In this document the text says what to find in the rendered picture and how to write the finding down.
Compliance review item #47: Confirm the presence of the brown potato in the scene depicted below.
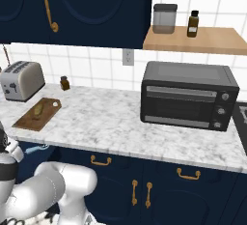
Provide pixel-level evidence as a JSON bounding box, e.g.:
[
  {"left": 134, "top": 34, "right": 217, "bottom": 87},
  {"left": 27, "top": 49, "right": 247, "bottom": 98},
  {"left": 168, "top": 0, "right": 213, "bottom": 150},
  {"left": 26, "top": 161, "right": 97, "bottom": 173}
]
[{"left": 32, "top": 102, "right": 45, "bottom": 121}]

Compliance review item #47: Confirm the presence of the brass drawer handle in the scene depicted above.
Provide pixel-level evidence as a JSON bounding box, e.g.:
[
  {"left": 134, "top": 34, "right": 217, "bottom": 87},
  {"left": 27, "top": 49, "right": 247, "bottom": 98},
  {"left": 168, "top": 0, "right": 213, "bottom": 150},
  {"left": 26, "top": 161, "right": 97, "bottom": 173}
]
[
  {"left": 176, "top": 167, "right": 202, "bottom": 182},
  {"left": 90, "top": 155, "right": 113, "bottom": 167}
]

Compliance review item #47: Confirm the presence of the wooden wall shelf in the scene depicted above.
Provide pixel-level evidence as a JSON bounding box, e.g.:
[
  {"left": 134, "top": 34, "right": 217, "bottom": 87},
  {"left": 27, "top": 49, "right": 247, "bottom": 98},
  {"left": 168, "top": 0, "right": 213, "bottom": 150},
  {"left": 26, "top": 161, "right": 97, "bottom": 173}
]
[{"left": 142, "top": 25, "right": 247, "bottom": 56}]

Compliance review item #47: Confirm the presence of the black toaster oven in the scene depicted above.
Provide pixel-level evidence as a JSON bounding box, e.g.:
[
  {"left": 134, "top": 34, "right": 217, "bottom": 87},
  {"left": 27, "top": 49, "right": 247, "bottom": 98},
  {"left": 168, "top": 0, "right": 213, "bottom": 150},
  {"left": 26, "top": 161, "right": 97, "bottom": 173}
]
[{"left": 139, "top": 60, "right": 241, "bottom": 132}]

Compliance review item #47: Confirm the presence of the wooden cutting board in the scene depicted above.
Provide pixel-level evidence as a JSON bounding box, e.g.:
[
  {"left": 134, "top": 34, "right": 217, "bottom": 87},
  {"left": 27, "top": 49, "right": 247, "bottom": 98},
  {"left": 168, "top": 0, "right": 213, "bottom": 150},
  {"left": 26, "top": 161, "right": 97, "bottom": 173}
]
[{"left": 12, "top": 97, "right": 63, "bottom": 132}]

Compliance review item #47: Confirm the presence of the pale blue tool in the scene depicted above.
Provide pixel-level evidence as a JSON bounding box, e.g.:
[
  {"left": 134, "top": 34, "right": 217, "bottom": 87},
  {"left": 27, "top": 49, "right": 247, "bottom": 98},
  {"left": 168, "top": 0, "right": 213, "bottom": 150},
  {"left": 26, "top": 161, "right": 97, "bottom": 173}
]
[{"left": 24, "top": 144, "right": 50, "bottom": 155}]

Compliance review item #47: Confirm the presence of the thin brown hanging utensil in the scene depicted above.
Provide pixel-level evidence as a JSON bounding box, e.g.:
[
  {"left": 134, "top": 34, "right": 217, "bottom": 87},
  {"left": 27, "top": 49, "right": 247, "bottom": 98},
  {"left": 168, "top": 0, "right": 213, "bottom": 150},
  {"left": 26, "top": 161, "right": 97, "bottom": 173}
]
[{"left": 2, "top": 43, "right": 12, "bottom": 68}]

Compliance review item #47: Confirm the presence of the tall brown bottle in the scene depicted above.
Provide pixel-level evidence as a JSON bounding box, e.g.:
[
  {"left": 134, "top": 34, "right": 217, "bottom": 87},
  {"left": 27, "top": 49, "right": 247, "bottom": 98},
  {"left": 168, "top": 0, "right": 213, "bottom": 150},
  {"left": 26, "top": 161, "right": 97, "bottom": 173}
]
[{"left": 186, "top": 10, "right": 200, "bottom": 39}]

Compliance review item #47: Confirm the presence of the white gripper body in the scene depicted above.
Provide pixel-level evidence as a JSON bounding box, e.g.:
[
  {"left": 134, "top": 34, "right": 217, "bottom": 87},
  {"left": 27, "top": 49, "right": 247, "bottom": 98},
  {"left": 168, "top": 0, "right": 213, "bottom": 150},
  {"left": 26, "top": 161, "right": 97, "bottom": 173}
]
[{"left": 5, "top": 137, "right": 25, "bottom": 163}]

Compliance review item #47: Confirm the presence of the grey wall outlet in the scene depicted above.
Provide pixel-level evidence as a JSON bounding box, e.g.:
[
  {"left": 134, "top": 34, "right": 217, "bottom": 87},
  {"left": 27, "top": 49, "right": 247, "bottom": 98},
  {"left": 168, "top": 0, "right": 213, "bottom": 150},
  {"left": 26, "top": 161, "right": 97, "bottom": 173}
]
[{"left": 122, "top": 48, "right": 135, "bottom": 67}]

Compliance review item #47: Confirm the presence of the short brass cupboard handle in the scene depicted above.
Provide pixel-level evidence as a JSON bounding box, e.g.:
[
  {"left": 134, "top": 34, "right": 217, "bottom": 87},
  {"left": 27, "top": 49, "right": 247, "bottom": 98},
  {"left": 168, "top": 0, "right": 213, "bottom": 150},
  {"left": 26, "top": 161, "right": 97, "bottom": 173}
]
[
  {"left": 130, "top": 179, "right": 139, "bottom": 207},
  {"left": 145, "top": 182, "right": 153, "bottom": 210}
]

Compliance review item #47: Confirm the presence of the small brown bottle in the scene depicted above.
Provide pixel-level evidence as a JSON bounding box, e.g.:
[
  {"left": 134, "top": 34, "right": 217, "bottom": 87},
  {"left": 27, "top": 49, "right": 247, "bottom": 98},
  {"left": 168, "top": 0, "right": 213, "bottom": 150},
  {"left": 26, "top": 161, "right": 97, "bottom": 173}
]
[{"left": 59, "top": 75, "right": 71, "bottom": 92}]

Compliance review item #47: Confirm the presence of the silver toaster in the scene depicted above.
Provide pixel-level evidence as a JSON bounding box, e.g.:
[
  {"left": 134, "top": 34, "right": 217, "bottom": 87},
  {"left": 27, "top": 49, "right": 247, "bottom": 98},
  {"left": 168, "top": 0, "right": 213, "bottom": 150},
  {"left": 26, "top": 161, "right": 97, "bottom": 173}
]
[{"left": 0, "top": 60, "right": 46, "bottom": 103}]

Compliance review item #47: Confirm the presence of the navy drawer front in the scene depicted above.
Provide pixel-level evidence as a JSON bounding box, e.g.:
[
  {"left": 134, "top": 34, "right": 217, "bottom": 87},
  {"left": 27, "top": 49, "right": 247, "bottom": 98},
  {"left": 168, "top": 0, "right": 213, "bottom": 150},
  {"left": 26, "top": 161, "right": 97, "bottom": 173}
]
[
  {"left": 142, "top": 160, "right": 239, "bottom": 191},
  {"left": 58, "top": 146, "right": 143, "bottom": 176}
]

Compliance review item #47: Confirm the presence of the navy wall cupboard door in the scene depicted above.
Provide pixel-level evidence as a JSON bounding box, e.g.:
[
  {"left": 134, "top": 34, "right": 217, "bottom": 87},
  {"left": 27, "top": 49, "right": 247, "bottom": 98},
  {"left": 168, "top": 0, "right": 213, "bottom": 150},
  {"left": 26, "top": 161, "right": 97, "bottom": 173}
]
[
  {"left": 59, "top": 0, "right": 154, "bottom": 50},
  {"left": 0, "top": 0, "right": 61, "bottom": 45}
]

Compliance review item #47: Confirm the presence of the navy base cupboard door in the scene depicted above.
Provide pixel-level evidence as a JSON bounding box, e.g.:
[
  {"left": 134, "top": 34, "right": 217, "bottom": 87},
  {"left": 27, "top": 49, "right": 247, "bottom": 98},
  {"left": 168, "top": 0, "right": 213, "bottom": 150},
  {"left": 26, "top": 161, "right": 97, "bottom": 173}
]
[
  {"left": 142, "top": 176, "right": 228, "bottom": 225},
  {"left": 84, "top": 169, "right": 143, "bottom": 225}
]

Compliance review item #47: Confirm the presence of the long brass cupboard handle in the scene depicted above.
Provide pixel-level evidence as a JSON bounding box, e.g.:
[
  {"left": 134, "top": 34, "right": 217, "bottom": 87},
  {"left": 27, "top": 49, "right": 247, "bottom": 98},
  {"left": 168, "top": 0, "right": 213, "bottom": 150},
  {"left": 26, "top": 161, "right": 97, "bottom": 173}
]
[{"left": 42, "top": 0, "right": 60, "bottom": 33}]

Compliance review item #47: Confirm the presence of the grey lidded jar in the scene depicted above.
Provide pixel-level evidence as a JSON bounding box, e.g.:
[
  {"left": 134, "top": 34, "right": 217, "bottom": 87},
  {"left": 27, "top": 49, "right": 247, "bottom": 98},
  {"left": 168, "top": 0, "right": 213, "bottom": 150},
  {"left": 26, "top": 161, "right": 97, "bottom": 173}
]
[{"left": 151, "top": 3, "right": 178, "bottom": 36}]

